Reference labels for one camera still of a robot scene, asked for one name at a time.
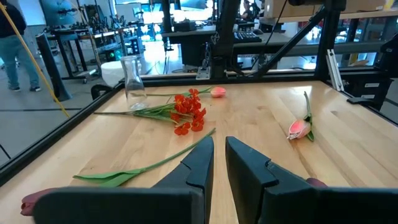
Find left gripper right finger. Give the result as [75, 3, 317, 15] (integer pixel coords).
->
[224, 136, 398, 224]

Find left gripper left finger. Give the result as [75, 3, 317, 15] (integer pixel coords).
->
[33, 136, 215, 224]

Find red flower bunch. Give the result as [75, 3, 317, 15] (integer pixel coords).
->
[94, 105, 208, 137]
[136, 88, 203, 115]

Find pink tulip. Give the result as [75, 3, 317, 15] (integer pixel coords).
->
[286, 91, 315, 142]
[146, 86, 227, 99]

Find dark red tulip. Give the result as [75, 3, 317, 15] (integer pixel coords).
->
[20, 127, 216, 217]
[306, 177, 328, 188]

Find clear glass vase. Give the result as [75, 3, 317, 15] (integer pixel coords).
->
[119, 55, 149, 111]

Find white round container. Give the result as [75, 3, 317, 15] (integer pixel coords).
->
[100, 60, 142, 87]

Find silver aluminium bar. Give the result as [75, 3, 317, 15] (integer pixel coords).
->
[325, 49, 345, 92]

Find black keyboard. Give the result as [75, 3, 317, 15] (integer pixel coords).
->
[233, 30, 262, 44]

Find black desk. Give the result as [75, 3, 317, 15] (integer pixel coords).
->
[161, 24, 386, 68]

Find black equipment with white labels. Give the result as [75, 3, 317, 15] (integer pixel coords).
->
[341, 37, 398, 111]

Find person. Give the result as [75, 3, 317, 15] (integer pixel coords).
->
[0, 0, 42, 93]
[241, 0, 262, 22]

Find black workbench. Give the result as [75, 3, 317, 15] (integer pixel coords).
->
[46, 26, 125, 85]

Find cardboard box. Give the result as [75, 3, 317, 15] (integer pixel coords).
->
[264, 0, 388, 19]

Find silver metal bracket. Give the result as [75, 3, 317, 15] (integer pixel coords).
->
[195, 65, 211, 81]

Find black table frame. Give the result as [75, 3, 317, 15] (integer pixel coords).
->
[0, 0, 398, 187]

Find dark grey pedestal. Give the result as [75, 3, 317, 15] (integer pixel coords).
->
[35, 32, 73, 103]

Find yellow cable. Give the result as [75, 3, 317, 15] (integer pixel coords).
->
[0, 1, 72, 119]

